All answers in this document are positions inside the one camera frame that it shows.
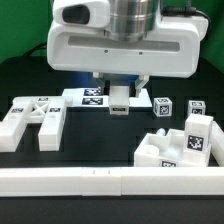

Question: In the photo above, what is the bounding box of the white tagged cube left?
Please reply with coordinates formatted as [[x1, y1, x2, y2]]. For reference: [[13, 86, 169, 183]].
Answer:
[[153, 97, 172, 117]]

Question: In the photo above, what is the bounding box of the black cable with connector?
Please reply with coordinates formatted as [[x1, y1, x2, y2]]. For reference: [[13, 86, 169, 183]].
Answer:
[[21, 41, 48, 58]]

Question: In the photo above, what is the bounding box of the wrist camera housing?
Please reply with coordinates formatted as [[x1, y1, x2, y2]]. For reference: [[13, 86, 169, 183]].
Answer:
[[53, 0, 110, 28]]

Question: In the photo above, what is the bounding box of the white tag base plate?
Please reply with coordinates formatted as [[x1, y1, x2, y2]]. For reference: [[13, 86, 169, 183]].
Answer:
[[62, 88, 152, 108]]

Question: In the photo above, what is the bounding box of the white chair seat part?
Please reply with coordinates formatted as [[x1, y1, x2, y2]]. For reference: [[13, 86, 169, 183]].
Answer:
[[134, 129, 211, 167]]

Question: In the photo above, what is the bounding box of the white fence rail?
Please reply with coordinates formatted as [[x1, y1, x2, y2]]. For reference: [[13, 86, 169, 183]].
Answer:
[[0, 167, 224, 197], [210, 121, 224, 167]]

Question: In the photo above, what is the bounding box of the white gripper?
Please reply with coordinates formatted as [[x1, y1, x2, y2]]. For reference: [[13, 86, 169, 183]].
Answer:
[[47, 16, 208, 97]]

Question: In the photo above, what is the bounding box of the white tagged cube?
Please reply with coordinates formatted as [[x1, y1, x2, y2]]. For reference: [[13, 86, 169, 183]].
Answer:
[[188, 100, 206, 115], [153, 97, 172, 117]]

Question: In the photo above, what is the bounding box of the white front fence rail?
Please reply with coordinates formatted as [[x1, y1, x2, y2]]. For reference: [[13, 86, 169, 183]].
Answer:
[[0, 167, 224, 197]]

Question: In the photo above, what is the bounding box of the white right fence rail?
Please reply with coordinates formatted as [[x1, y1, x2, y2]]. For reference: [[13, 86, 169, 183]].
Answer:
[[210, 121, 224, 167]]

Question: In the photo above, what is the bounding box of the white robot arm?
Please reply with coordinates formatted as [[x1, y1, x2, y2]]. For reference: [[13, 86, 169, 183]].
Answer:
[[47, 0, 209, 98]]

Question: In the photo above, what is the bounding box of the white tagged cube right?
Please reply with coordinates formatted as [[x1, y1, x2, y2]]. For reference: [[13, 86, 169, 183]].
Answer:
[[188, 100, 206, 115]]

